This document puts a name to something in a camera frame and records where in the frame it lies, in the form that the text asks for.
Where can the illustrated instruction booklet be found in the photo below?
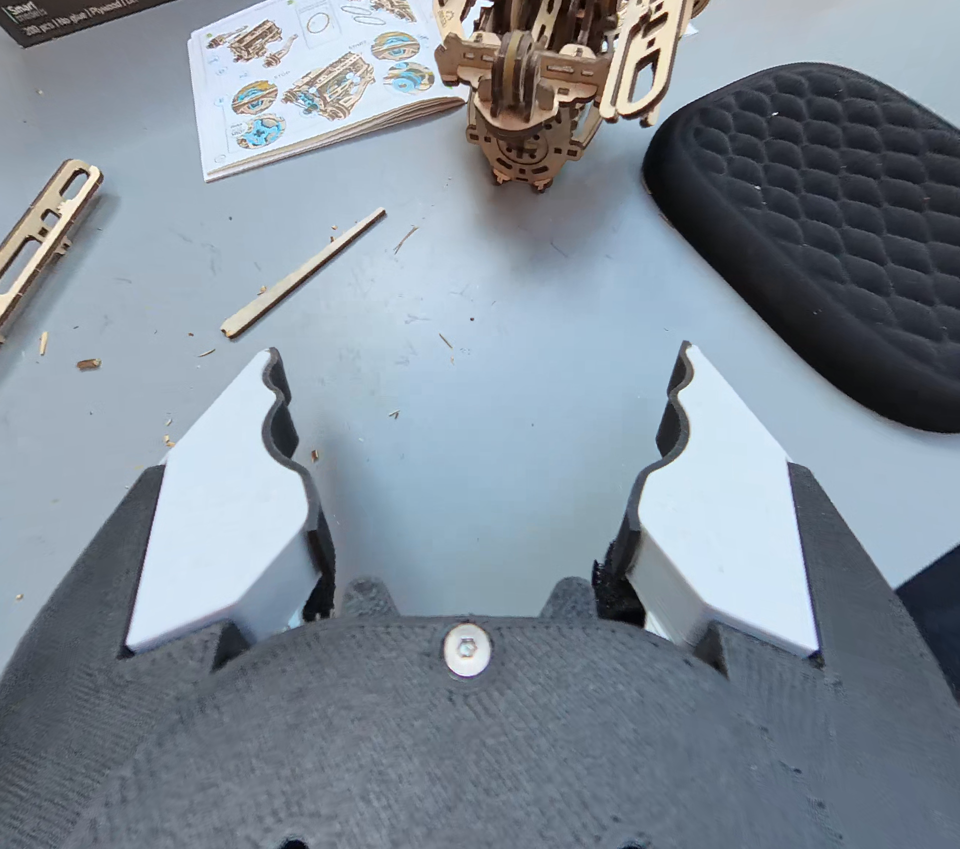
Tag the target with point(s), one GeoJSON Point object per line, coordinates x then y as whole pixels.
{"type": "Point", "coordinates": [300, 76]}

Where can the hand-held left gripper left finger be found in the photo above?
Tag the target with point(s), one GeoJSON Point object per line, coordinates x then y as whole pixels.
{"type": "Point", "coordinates": [225, 526]}

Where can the thin wooden strip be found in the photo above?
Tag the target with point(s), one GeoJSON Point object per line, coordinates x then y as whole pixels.
{"type": "Point", "coordinates": [300, 275]}

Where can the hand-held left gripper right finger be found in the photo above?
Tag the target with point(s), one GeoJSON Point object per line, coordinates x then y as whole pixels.
{"type": "Point", "coordinates": [727, 526]}

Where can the black honeycomb cushion pad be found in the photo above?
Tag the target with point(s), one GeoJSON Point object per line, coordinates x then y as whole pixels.
{"type": "Point", "coordinates": [825, 226]}

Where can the wooden submarine model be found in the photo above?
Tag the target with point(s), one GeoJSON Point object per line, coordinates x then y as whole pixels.
{"type": "Point", "coordinates": [525, 69]}

